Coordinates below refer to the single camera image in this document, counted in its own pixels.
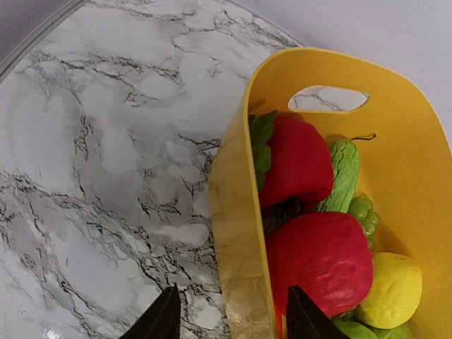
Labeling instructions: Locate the yellow lemon toy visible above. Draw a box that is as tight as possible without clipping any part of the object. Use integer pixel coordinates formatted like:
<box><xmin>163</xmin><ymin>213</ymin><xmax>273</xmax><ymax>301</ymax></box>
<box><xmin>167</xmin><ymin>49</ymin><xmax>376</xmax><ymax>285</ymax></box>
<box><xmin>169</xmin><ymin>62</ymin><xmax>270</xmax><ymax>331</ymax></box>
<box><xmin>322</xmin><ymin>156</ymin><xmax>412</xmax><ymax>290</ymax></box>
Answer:
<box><xmin>355</xmin><ymin>252</ymin><xmax>422</xmax><ymax>330</ymax></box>

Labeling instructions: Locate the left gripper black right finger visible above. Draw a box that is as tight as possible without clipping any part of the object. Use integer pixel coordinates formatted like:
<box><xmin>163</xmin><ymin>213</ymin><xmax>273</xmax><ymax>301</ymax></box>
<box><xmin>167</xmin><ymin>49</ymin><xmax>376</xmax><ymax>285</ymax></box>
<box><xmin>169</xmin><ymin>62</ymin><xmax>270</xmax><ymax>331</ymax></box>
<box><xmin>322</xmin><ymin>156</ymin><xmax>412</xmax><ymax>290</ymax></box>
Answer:
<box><xmin>286</xmin><ymin>285</ymin><xmax>349</xmax><ymax>339</ymax></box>

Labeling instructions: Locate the red apple toy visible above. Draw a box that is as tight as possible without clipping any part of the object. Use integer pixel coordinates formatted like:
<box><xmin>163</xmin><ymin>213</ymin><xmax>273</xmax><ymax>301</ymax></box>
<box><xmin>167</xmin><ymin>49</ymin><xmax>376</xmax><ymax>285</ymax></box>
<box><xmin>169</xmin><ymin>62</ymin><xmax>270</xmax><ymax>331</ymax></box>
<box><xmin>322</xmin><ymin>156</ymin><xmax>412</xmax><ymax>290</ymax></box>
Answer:
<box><xmin>266</xmin><ymin>212</ymin><xmax>374</xmax><ymax>317</ymax></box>

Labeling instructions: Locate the green bitter gourd toy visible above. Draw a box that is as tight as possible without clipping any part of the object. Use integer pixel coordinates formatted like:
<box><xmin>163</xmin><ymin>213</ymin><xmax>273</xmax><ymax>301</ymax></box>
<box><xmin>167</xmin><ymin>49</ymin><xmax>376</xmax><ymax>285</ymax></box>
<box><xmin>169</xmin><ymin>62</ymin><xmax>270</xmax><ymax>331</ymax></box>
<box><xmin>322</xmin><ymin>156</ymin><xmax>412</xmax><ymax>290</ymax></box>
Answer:
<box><xmin>317</xmin><ymin>139</ymin><xmax>360</xmax><ymax>213</ymax></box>

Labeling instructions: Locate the green apple toy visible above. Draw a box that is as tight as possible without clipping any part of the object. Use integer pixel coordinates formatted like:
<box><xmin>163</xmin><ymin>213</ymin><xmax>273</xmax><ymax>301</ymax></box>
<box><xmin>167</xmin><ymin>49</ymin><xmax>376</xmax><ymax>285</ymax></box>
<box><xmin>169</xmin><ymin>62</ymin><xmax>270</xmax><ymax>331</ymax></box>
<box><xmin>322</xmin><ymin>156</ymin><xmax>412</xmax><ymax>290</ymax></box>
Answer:
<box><xmin>333</xmin><ymin>319</ymin><xmax>415</xmax><ymax>339</ymax></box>

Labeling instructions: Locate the orange carrot toy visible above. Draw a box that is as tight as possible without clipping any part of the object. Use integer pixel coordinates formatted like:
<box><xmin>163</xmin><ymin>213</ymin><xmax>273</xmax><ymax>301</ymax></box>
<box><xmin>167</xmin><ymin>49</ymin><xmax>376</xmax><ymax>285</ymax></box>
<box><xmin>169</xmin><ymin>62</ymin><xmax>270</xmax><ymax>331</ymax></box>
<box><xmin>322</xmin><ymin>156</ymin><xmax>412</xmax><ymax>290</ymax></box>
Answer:
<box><xmin>248</xmin><ymin>110</ymin><xmax>277</xmax><ymax>191</ymax></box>

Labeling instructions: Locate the red bell pepper toy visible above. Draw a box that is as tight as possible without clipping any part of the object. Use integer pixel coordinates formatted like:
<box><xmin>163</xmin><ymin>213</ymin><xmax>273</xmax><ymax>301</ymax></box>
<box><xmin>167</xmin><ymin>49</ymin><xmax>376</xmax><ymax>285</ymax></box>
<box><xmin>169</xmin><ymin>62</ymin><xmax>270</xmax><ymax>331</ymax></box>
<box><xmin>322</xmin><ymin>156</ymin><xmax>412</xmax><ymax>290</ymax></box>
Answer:
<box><xmin>259</xmin><ymin>116</ymin><xmax>334</xmax><ymax>209</ymax></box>

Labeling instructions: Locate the green grapes toy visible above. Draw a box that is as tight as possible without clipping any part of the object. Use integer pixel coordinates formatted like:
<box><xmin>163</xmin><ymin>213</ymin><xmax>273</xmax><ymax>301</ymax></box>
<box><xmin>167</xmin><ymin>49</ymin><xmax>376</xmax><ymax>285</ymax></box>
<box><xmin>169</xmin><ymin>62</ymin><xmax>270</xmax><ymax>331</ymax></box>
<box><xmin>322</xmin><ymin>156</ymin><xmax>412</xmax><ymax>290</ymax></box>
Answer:
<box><xmin>347</xmin><ymin>196</ymin><xmax>381</xmax><ymax>252</ymax></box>

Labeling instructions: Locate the yellow plastic basket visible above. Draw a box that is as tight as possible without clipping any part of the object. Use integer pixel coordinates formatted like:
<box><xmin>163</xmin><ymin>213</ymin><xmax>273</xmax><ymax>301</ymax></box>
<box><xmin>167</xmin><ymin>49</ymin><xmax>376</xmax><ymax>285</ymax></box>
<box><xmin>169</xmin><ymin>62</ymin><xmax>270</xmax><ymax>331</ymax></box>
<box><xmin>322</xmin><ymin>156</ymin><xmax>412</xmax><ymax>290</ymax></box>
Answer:
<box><xmin>209</xmin><ymin>48</ymin><xmax>451</xmax><ymax>338</ymax></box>

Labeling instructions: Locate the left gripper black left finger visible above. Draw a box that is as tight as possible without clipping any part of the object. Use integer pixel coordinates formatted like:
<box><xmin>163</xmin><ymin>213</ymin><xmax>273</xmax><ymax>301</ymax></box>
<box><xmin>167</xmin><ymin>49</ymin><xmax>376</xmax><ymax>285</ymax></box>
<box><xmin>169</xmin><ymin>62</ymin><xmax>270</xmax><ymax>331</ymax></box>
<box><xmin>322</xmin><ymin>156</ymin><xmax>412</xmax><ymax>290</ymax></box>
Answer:
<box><xmin>119</xmin><ymin>284</ymin><xmax>181</xmax><ymax>339</ymax></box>

